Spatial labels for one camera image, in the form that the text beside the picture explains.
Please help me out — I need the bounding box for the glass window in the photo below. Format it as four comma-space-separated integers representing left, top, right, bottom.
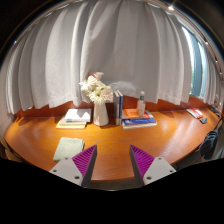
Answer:
181, 26, 205, 98

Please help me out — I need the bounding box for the white ceramic vase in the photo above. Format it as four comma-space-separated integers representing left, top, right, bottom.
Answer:
92, 100, 110, 127

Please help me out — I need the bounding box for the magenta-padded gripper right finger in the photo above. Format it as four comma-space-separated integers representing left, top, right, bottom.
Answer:
129, 144, 178, 188

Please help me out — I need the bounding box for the blue upright book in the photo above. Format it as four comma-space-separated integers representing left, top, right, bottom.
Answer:
118, 89, 125, 119

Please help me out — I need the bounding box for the yellow book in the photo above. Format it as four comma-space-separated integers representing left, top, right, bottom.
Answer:
55, 119, 88, 130

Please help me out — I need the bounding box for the orange book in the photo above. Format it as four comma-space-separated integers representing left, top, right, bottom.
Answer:
121, 108, 153, 120

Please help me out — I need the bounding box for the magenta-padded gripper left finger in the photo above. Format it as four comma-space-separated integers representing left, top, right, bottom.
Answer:
49, 144, 98, 188

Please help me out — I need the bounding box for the dark upright book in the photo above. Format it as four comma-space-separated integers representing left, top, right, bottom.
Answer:
113, 90, 122, 126

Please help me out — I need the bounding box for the white pleated curtain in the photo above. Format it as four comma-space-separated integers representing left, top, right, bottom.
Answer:
0, 0, 222, 116

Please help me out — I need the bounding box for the blue flat book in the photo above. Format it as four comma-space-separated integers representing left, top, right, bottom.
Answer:
121, 117, 158, 130

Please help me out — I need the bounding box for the white flower bouquet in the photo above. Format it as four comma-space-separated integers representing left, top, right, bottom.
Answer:
78, 71, 115, 105

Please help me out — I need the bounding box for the red book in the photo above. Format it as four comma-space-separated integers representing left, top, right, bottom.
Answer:
186, 107, 204, 120

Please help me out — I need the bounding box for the grey book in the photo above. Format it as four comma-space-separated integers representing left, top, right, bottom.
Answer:
59, 115, 88, 127

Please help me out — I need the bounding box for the light green towel yellow stripe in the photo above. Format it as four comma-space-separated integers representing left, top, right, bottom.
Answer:
52, 136, 86, 163

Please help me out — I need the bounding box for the white book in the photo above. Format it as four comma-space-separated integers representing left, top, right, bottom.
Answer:
64, 108, 92, 124

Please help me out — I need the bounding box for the clear plastic bottle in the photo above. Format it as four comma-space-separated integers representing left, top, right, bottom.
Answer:
136, 90, 147, 116

